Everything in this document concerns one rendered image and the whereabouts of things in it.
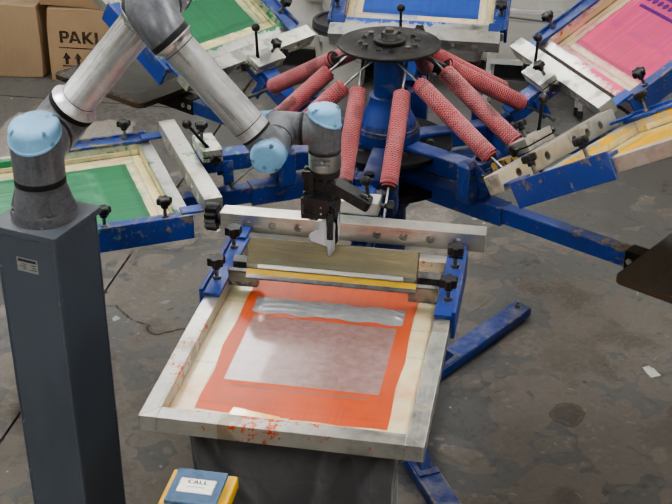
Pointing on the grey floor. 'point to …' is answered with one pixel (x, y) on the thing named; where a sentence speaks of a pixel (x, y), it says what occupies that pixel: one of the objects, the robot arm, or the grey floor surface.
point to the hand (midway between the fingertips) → (334, 246)
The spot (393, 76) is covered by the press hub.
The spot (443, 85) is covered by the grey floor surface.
